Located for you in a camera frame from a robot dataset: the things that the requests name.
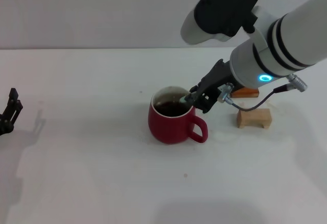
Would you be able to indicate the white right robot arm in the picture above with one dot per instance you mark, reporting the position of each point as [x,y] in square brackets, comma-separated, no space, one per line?
[255,60]

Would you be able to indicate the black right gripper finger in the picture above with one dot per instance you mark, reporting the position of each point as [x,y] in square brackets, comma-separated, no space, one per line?
[195,89]
[201,103]

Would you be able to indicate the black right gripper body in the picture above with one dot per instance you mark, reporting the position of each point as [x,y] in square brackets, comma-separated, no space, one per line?
[215,78]

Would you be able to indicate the light wooden arched block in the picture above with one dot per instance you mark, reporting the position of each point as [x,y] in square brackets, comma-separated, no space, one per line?
[255,119]

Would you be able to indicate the red ceramic coffee cup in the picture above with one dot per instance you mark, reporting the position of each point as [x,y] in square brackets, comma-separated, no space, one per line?
[168,129]

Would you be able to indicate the orange wooden block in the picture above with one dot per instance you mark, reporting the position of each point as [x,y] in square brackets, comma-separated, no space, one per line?
[249,93]

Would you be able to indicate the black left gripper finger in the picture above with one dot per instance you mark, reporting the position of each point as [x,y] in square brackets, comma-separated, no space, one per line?
[11,110]

